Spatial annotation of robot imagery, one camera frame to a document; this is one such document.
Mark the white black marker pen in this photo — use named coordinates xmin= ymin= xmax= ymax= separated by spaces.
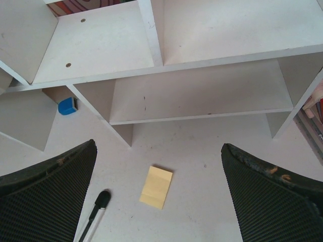
xmin=77 ymin=190 xmax=112 ymax=241

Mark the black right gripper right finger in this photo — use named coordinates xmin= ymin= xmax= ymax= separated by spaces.
xmin=221 ymin=143 xmax=322 ymax=241

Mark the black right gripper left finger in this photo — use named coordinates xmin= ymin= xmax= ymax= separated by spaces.
xmin=1 ymin=140 xmax=97 ymax=241

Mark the small blue box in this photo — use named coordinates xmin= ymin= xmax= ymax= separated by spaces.
xmin=58 ymin=97 xmax=77 ymax=115

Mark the white bookshelf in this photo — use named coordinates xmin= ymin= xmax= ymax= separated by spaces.
xmin=1 ymin=1 xmax=322 ymax=150

